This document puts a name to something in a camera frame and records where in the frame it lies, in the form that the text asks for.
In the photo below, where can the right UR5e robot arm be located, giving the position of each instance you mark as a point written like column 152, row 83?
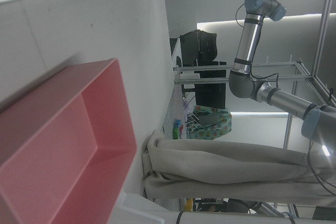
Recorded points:
column 248, row 43

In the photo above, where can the pink plastic basket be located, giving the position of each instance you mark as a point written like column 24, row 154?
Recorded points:
column 65, row 142

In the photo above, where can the perforated metal board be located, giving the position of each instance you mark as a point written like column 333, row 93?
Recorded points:
column 172, row 108

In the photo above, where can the purple box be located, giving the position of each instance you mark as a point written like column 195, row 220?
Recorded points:
column 187, row 106

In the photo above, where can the blue toy block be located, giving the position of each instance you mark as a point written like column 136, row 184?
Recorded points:
column 177, row 124

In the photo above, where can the colourful patterned cloth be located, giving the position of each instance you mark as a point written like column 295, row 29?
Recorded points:
column 218, row 127

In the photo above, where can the black office chair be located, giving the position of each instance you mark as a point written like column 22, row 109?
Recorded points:
column 202, row 45

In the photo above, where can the beige folded cloth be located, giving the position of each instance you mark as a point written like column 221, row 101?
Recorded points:
column 223, row 161

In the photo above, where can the aluminium profile frame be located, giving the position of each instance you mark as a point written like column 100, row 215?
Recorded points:
column 262, row 64

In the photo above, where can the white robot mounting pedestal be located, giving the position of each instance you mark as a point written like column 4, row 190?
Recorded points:
column 223, row 218

